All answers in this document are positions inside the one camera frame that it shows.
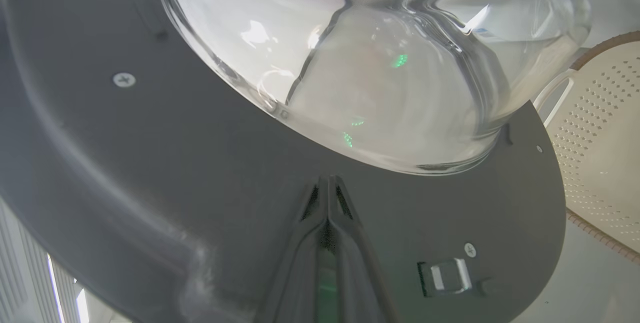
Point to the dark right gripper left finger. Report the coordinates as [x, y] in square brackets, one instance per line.
[295, 273]

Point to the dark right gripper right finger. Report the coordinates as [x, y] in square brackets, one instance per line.
[362, 273]

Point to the dark round glass washer door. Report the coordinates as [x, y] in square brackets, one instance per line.
[150, 163]

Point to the beige perforated laundry basket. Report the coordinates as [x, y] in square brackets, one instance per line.
[600, 138]

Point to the white front-load washing machine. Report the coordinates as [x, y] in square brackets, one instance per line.
[615, 13]

